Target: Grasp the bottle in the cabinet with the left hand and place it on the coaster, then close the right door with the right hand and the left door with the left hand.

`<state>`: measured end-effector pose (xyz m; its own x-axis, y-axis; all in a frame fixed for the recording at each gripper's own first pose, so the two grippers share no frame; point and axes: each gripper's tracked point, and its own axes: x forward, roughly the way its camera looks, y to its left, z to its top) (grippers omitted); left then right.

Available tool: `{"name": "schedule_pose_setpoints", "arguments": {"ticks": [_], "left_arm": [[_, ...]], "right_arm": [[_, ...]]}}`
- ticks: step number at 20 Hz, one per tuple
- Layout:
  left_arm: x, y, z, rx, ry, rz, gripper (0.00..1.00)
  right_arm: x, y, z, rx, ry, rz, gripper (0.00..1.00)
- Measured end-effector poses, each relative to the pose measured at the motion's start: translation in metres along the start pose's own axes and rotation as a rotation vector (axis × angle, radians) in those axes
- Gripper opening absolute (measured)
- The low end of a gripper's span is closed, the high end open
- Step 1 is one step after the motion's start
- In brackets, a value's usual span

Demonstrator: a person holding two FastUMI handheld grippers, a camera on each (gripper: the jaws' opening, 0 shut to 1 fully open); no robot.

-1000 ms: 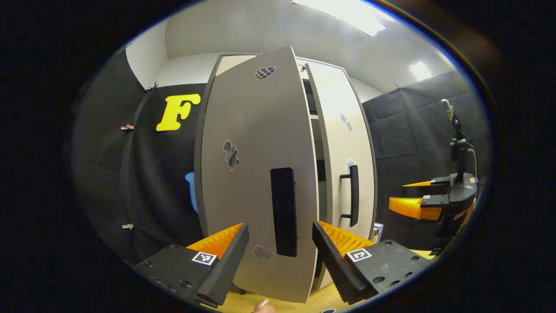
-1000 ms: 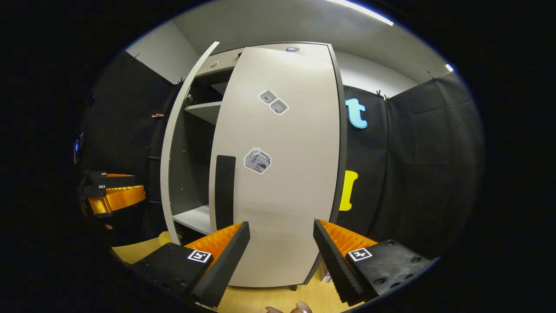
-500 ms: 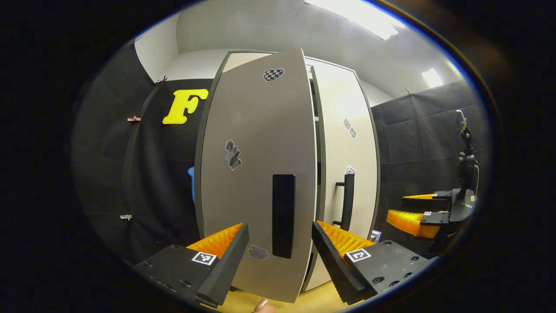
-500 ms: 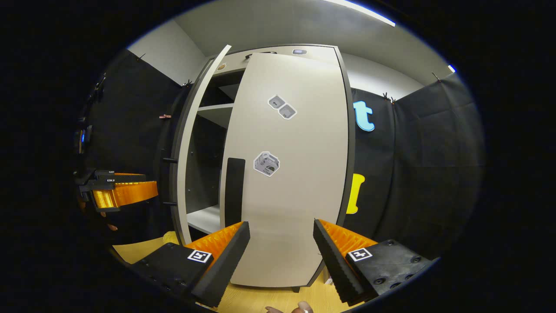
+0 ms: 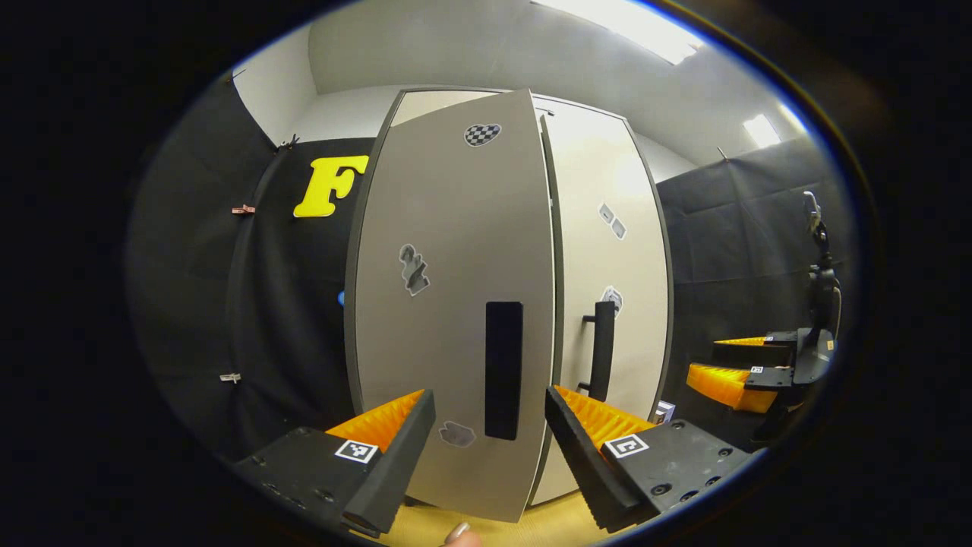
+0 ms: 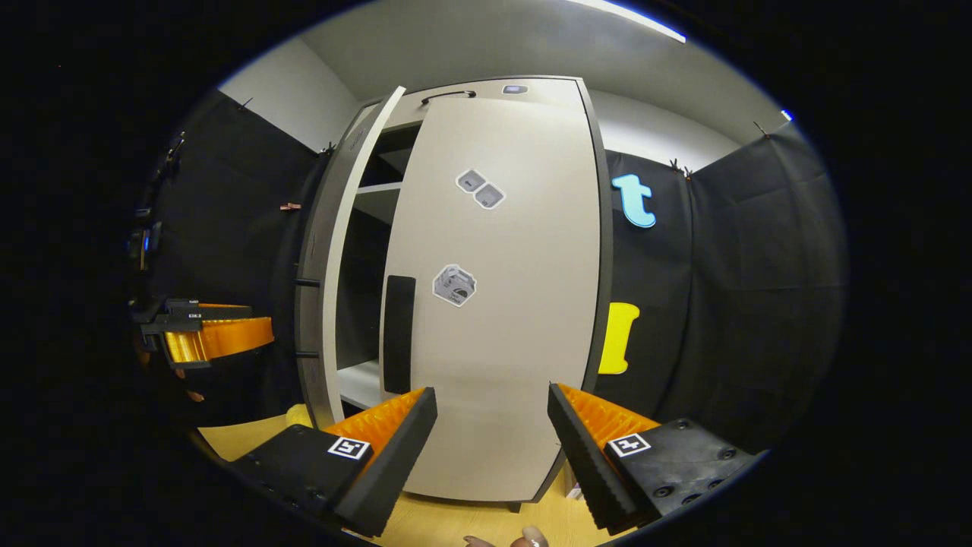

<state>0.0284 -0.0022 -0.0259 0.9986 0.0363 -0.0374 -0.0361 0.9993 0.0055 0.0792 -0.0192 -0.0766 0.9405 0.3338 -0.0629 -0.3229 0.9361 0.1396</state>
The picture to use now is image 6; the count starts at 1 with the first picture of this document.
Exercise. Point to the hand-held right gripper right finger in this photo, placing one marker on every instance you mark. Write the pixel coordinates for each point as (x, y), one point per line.
(581, 463)

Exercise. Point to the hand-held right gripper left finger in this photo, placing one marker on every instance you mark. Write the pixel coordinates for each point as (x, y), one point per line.
(391, 463)

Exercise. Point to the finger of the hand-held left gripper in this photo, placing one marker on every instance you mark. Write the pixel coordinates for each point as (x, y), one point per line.
(178, 313)
(220, 338)

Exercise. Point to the white cabinet door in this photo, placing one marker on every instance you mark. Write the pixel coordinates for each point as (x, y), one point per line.
(334, 304)
(516, 342)

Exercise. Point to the white and grey cabinet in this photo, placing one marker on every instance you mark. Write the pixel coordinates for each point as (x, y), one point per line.
(364, 258)

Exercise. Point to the white cabinet shelf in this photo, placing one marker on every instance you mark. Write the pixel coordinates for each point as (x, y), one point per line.
(380, 199)

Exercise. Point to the white cabinet drawer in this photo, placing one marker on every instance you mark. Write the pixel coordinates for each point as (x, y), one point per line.
(547, 91)

